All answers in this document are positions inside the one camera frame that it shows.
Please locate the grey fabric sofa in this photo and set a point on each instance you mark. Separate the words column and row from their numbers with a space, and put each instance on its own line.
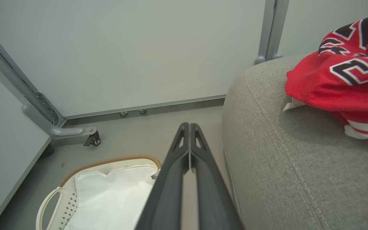
column 283, row 159

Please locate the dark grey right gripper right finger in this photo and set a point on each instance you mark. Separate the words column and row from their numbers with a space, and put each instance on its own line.
column 212, row 198

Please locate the red sports jersey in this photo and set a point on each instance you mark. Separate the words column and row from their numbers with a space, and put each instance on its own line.
column 331, row 89

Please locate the grey metal support foot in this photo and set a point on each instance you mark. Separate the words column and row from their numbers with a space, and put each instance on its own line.
column 63, row 131

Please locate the white laundry basket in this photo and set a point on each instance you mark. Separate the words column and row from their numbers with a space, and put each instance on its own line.
column 69, row 207

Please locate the grey levelling screw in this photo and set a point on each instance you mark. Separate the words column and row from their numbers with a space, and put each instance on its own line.
column 142, row 111
column 123, row 113

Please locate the black caster wheel with brake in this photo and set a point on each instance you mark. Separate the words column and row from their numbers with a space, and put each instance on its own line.
column 93, row 140

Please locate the white basket liner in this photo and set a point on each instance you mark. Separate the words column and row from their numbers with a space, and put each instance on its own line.
column 107, row 201

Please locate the white partition panel with screws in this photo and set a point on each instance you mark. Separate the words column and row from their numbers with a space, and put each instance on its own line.
column 139, row 48

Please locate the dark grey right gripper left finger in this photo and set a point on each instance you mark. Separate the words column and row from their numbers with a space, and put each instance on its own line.
column 168, row 191

